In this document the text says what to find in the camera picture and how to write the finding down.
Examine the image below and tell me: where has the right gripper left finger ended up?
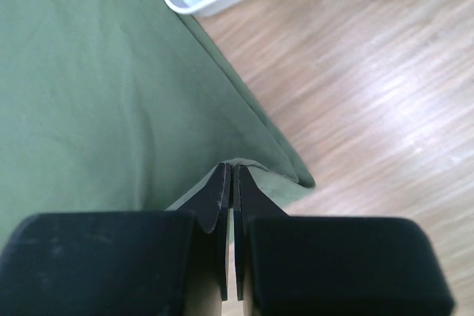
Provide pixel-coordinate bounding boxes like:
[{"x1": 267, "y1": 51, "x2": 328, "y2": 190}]
[{"x1": 1, "y1": 164, "x2": 231, "y2": 315}]

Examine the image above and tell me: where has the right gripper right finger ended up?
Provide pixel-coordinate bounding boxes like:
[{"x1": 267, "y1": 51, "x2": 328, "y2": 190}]
[{"x1": 233, "y1": 166, "x2": 455, "y2": 315}]

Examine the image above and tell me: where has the olive green tank top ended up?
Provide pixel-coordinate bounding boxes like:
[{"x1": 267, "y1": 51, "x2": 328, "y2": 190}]
[{"x1": 1, "y1": 0, "x2": 316, "y2": 241}]

